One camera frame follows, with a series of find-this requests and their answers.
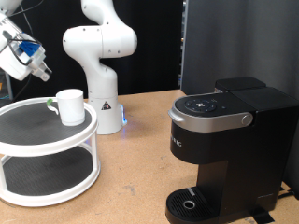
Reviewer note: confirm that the white mug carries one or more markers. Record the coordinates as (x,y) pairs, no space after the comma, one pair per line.
(72,107)

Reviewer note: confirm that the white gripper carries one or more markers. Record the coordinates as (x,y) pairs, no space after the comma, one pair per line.
(15,67)

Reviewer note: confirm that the black tape strip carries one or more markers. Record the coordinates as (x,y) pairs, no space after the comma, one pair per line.
(263,216)

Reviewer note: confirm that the black backdrop curtain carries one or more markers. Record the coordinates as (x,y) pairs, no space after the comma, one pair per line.
(155,46)

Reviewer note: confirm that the black Keurig coffee machine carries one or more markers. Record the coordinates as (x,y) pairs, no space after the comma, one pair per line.
(249,149)

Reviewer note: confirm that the white two-tier turntable stand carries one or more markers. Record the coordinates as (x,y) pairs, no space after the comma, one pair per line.
(46,146)

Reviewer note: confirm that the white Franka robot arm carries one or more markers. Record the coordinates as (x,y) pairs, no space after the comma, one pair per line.
(102,77)

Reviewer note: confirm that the grey metal frame post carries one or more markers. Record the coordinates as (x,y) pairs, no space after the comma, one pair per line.
(7,88)

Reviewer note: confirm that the dark grey backdrop panel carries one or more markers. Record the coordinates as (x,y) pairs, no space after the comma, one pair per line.
(236,37)

